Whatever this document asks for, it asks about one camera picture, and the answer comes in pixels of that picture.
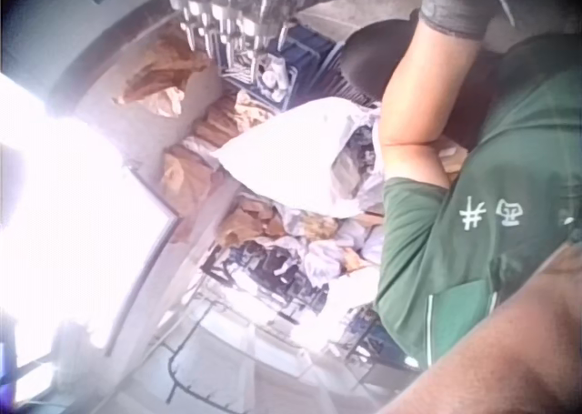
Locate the person's left hand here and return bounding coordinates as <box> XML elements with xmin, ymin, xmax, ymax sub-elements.
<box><xmin>416</xmin><ymin>0</ymin><xmax>502</xmax><ymax>41</ymax></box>

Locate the blue plastic crate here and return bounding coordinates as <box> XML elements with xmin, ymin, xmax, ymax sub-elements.
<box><xmin>221</xmin><ymin>21</ymin><xmax>338</xmax><ymax>113</ymax></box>

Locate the white sack of scraps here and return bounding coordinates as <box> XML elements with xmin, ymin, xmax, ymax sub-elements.
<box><xmin>216</xmin><ymin>96</ymin><xmax>388</xmax><ymax>220</ymax></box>

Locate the rack of metal spindles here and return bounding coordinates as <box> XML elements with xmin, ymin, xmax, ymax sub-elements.
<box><xmin>168</xmin><ymin>0</ymin><xmax>297</xmax><ymax>84</ymax></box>

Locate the stack of brown paper sheets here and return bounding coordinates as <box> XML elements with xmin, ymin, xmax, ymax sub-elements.
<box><xmin>162</xmin><ymin>90</ymin><xmax>276</xmax><ymax>217</ymax></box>

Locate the crumpled brown paper heap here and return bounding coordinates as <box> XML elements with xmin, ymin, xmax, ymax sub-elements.
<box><xmin>112</xmin><ymin>35</ymin><xmax>211</xmax><ymax>120</ymax></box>

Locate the black floor cable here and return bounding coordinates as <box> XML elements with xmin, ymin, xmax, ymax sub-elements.
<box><xmin>166</xmin><ymin>302</ymin><xmax>258</xmax><ymax>402</ymax></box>

